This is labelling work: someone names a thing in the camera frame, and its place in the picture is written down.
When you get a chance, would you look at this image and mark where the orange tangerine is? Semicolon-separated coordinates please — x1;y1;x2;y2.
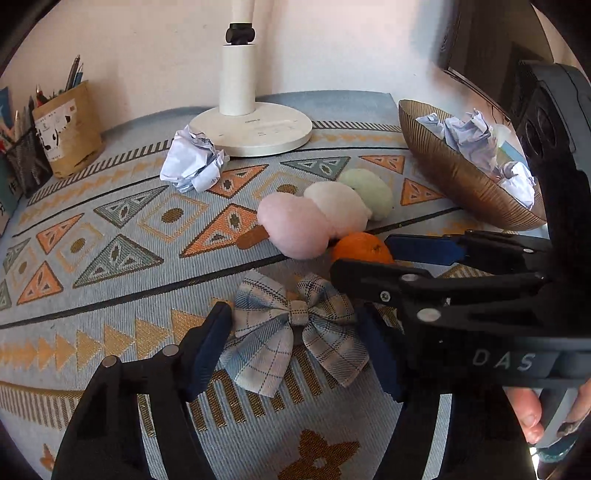
331;232;394;265

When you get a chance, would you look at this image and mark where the pastel plush dango skewer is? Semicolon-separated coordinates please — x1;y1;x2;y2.
236;169;394;260

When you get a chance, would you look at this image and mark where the plaid fabric bow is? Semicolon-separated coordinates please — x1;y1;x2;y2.
219;270;369;397

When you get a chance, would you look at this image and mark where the small paper ball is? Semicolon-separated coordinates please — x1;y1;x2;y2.
498;161;535;210

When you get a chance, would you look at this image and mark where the person's right hand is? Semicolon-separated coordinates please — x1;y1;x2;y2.
505;380;591;446

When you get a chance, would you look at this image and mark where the brown ribbed bowl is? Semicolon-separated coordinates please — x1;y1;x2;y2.
399;99;547;231

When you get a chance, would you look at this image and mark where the black monitor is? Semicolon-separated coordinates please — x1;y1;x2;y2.
439;0;554;116

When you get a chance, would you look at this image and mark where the patterned woven table mat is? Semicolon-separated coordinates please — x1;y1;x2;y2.
0;90;551;480

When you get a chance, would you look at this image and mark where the white desk lamp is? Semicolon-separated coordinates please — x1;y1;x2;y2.
189;0;312;158

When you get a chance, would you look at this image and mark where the black mesh pen holder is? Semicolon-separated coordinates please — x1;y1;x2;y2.
5;127;53;198

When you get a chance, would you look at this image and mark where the kraft paper pen holder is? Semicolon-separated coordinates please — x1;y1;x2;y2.
33;81;104;179

